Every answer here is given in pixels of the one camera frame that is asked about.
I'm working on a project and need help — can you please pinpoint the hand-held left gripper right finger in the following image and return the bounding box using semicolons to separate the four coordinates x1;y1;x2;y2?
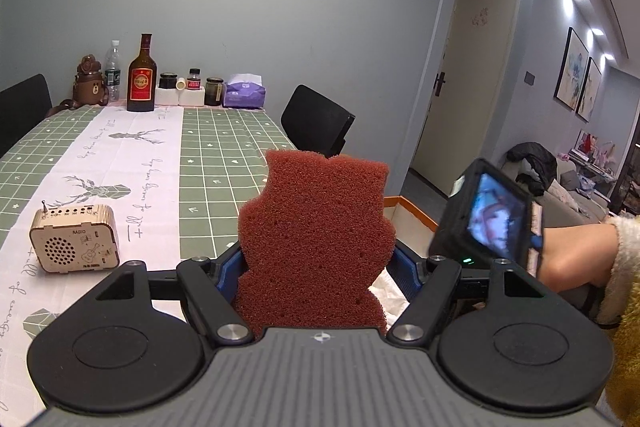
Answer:
388;242;547;349

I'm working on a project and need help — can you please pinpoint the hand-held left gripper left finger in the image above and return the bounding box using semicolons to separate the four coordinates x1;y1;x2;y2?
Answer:
92;242;255;345

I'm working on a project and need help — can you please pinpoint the white tissue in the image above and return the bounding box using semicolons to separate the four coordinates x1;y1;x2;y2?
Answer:
367;267;414;326

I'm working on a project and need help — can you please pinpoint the orange cardboard box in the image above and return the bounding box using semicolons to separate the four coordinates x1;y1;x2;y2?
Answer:
382;195;441;259

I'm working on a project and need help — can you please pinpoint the red sponge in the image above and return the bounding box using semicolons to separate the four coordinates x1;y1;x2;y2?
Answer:
235;148;399;339

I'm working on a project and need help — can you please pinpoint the person's right forearm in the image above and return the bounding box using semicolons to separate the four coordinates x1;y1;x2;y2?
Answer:
537;214;640;329

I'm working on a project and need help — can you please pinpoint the black jacket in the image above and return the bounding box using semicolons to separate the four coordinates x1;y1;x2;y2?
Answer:
506;142;559;197

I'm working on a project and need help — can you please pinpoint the grey sofa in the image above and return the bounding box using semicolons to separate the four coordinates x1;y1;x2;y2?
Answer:
502;152;614;229

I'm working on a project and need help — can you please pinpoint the green checked tablecloth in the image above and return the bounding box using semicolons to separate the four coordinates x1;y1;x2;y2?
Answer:
0;104;297;408

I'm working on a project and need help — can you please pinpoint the cream plain door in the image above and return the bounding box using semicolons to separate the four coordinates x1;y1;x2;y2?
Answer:
410;0;524;198

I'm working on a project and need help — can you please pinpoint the wooden radio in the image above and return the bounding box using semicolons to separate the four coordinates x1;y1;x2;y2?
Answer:
29;202;120;274

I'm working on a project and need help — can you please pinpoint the white printed table runner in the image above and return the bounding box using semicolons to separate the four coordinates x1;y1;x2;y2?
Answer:
0;106;187;427

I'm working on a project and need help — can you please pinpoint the black chair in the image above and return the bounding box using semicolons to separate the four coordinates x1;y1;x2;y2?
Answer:
280;84;357;158
0;73;54;158

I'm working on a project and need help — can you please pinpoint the purple tissue pack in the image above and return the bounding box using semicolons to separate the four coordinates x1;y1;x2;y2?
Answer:
222;74;268;110

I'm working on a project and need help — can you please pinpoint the dark glass jar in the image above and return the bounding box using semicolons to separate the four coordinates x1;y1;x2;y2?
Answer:
204;78;225;107

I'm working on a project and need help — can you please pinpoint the white low box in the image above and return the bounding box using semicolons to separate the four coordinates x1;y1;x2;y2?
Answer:
155;86;206;108

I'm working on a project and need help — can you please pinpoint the brown liquor bottle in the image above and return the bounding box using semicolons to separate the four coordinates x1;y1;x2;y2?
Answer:
127;33;158;113

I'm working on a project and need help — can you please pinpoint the person's yellow garment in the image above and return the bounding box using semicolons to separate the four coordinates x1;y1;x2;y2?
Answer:
597;279;640;427

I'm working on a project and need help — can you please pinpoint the clear water bottle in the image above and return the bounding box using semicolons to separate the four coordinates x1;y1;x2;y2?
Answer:
104;40;123;103

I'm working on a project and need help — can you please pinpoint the brown bear toy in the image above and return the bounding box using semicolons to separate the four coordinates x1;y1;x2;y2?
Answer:
47;54;110;118

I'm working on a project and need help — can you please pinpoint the framed wall picture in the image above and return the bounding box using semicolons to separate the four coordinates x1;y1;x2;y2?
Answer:
553;27;591;110
575;57;604;123

